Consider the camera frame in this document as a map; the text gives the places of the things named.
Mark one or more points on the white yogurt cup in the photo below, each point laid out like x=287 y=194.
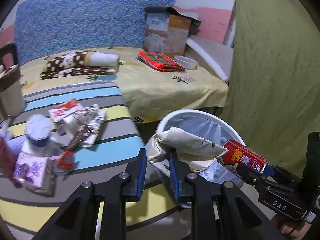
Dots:
x=38 y=130

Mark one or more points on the cream paper bag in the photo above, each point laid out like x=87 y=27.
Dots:
x=197 y=152

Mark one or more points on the yellow bed sheet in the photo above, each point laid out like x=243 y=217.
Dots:
x=148 y=94

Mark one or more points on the clear plastic bowl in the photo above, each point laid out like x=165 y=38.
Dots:
x=186 y=62

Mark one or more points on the white foam board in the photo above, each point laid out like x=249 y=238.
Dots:
x=215 y=57

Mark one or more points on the white trash bin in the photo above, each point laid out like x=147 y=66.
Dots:
x=200 y=122

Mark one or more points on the brown polka dot blanket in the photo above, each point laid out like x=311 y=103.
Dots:
x=85 y=62

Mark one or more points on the striped table cover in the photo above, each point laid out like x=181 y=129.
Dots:
x=118 y=143

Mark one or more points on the dark red can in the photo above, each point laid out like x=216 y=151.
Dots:
x=7 y=160

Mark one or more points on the red drink can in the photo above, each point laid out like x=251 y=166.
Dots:
x=240 y=154

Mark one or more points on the green curtain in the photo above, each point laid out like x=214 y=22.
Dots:
x=273 y=98

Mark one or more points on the red white small carton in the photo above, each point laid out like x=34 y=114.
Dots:
x=60 y=112

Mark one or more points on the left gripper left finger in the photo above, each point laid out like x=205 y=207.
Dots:
x=77 y=217

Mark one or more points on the brown coffee sachet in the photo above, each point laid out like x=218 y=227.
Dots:
x=81 y=135

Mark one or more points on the right hand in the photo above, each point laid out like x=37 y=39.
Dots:
x=292 y=230

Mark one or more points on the red plaid cloth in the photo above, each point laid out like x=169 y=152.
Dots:
x=159 y=62

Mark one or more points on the cardboard bedding box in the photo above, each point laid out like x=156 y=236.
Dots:
x=167 y=30

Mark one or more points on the cream electric kettle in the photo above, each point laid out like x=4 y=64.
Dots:
x=12 y=101

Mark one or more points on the blue floral headboard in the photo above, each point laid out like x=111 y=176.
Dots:
x=47 y=27

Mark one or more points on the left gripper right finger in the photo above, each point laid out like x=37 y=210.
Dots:
x=219 y=211

